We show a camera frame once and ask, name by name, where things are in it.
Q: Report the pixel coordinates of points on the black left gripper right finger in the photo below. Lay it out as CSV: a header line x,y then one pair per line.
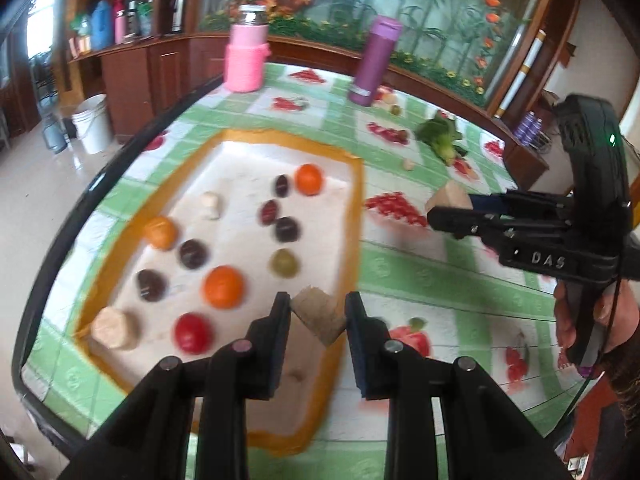
x,y
366,338

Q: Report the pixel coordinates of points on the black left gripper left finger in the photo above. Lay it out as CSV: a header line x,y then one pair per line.
x,y
268,337

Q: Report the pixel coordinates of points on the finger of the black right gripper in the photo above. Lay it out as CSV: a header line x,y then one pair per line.
x,y
495,202
459,222

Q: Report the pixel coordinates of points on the beige cut block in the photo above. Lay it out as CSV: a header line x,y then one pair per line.
x,y
318,312

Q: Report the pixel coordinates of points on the orange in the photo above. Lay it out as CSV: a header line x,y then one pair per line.
x,y
224,288
309,179
161,233

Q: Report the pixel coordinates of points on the green plum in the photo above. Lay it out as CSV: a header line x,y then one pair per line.
x,y
284,263

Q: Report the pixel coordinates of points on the right hand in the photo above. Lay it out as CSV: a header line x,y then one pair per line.
x,y
625,321

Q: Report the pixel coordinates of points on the large beige cylinder block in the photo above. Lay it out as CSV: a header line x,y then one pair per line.
x,y
450,195

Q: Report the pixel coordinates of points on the red tomato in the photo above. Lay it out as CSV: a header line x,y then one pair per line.
x,y
193,333

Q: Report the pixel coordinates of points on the small beige far chunk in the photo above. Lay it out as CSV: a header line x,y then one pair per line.
x,y
408,164

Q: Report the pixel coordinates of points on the green fruit tablecloth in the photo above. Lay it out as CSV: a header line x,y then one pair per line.
x,y
472,305

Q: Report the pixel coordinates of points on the green bok choy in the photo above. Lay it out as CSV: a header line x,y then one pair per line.
x,y
441,134

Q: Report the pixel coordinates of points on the dark purple plum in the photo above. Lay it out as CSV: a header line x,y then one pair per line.
x,y
192,254

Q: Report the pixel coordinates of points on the dark plum in tray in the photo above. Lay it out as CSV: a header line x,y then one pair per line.
x,y
287,230

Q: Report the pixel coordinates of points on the dark plum near gripper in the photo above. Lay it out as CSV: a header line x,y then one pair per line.
x,y
151,285

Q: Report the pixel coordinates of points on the yellow rimmed white tray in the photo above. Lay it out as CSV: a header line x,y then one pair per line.
x,y
248,214

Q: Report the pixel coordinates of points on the dark date fruit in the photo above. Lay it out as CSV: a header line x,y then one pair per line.
x,y
269,212

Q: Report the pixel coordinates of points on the small beige block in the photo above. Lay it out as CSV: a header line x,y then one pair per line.
x,y
210,205

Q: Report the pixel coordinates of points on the orange in tray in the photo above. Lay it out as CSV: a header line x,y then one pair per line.
x,y
161,233

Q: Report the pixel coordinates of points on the beige cylinder block in tray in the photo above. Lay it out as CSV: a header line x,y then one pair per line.
x,y
115,329

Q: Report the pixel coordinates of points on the red jujube date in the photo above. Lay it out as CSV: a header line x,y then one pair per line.
x,y
282,187

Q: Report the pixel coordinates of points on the purple thermos bottle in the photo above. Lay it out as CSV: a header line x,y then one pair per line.
x,y
381,42

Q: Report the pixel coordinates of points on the pink knitted cover bottle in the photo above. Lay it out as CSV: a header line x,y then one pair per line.
x,y
247,50

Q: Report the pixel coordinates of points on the white plastic bucket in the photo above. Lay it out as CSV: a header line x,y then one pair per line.
x,y
93,124

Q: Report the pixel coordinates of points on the blue plastic jug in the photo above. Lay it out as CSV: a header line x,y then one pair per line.
x,y
102,27

